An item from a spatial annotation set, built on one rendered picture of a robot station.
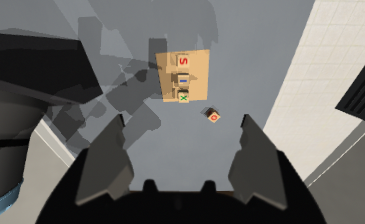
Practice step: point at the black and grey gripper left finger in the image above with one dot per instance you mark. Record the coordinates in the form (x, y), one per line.
(100, 174)

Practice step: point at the beige block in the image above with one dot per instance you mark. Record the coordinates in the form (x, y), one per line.
(183, 79)
(183, 60)
(183, 96)
(213, 115)

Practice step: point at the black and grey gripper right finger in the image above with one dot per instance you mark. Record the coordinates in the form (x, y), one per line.
(264, 179)

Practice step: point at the tan mat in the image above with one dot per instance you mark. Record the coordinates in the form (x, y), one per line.
(198, 74)

